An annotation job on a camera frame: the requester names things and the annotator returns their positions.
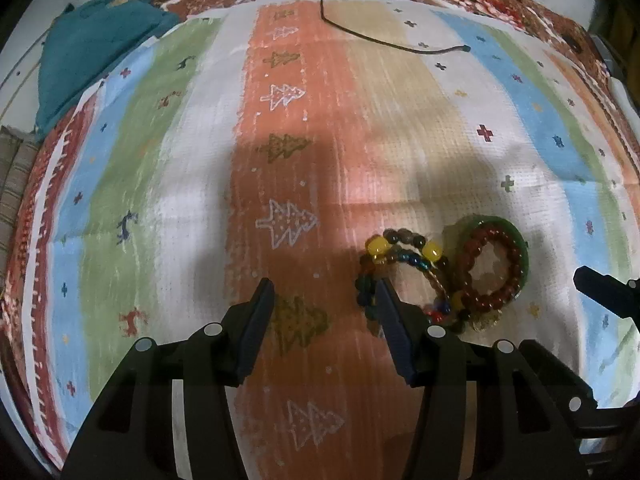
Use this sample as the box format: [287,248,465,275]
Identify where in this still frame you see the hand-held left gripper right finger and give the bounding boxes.
[375,277,591,480]

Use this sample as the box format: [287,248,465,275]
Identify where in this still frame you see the striped printed mat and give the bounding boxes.
[20,0,640,480]

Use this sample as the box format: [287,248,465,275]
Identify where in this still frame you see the black cable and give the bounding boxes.
[319,0,472,56]

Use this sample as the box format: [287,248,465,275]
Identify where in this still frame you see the green bangle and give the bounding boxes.
[452,215,532,306]

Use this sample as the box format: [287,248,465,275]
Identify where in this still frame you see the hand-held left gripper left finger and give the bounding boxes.
[60,277,277,480]

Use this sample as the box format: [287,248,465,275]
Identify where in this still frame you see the teal cushion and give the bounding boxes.
[35,0,181,141]

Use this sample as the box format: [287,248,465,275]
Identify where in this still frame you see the white plastic object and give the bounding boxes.
[590,32,640,128]

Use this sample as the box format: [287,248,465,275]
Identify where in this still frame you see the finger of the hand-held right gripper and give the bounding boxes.
[574,266,640,319]
[520,340,623,441]

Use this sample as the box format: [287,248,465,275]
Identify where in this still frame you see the red-brown bead bracelet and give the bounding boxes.
[457,227,523,313]

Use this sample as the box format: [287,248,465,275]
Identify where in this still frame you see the multicolour bead bracelet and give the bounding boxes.
[355,229,473,333]

